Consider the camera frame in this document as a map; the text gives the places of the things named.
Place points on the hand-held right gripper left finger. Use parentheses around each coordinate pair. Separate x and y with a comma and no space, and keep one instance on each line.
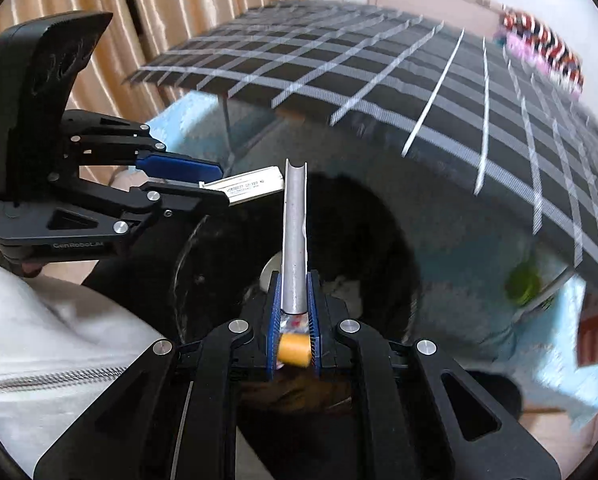
(274,330)

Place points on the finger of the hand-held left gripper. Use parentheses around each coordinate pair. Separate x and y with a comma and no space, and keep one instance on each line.
(189,200)
(179,164)

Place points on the person's white jacket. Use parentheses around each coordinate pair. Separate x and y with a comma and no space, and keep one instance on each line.
(54,340)

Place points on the wooden headboard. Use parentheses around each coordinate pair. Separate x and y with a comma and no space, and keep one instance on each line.
(429,0)

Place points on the black bin with liner bag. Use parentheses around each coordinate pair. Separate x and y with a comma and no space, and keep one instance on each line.
(369,240)

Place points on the person's left hand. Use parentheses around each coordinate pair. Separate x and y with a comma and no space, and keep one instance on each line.
(31,269)

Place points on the silver metal tube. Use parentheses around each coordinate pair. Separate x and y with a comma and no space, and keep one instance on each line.
(294,240)

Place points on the white labelled box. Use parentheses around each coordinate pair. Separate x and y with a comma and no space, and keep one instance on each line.
(249,185)

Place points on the green printed box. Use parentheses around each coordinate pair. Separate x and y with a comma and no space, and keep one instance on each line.
(521,282)

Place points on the beige pleated curtain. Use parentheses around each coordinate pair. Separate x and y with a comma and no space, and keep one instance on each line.
(204,0)

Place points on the grey metal bar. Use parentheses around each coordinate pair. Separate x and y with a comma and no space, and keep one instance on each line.
(226,125)

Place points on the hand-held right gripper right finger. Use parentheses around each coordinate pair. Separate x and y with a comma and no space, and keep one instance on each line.
(315,330)

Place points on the black white checked blanket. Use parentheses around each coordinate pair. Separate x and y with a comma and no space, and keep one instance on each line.
(379,85)

